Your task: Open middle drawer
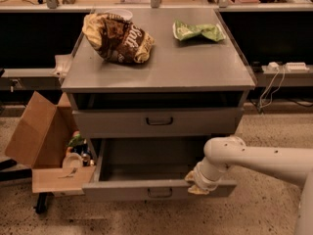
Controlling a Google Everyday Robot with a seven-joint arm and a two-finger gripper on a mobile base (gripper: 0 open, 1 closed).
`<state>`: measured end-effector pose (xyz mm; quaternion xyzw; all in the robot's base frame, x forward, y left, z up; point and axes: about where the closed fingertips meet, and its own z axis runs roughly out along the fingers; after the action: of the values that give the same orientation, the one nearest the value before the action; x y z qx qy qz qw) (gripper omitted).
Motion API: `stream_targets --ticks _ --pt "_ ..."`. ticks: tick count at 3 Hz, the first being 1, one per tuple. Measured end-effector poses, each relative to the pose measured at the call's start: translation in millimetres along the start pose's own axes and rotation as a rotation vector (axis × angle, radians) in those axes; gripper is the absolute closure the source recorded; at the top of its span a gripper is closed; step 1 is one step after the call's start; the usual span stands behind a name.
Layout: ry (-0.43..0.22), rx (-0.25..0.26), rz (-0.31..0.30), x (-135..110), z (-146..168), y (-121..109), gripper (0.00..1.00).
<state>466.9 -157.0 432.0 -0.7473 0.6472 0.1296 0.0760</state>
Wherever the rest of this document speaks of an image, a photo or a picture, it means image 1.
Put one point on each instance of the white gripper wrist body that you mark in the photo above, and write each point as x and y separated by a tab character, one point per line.
201	179

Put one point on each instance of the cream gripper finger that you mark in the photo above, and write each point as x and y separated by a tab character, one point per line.
197	183

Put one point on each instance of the grey drawer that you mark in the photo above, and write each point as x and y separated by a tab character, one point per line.
157	122
144	169

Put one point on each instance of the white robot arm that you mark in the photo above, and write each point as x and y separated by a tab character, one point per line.
293	165

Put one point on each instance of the grey top drawer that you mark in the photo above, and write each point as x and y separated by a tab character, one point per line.
157	122

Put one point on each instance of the grey metal drawer cabinet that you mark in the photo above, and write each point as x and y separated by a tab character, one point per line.
191	74

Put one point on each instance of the white cup in box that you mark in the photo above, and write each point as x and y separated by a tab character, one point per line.
72	160

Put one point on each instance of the green item in box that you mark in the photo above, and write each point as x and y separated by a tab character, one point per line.
76	139

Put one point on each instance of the white power strip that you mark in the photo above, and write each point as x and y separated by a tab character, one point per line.
291	66

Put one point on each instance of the green snack bag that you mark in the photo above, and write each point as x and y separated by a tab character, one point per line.
183	31

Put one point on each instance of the brown yellow chip bag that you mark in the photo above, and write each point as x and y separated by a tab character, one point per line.
117	40

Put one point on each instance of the brown cardboard box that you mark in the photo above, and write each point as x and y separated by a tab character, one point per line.
40	143

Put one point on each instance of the white bowl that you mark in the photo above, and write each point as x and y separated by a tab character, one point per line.
120	14

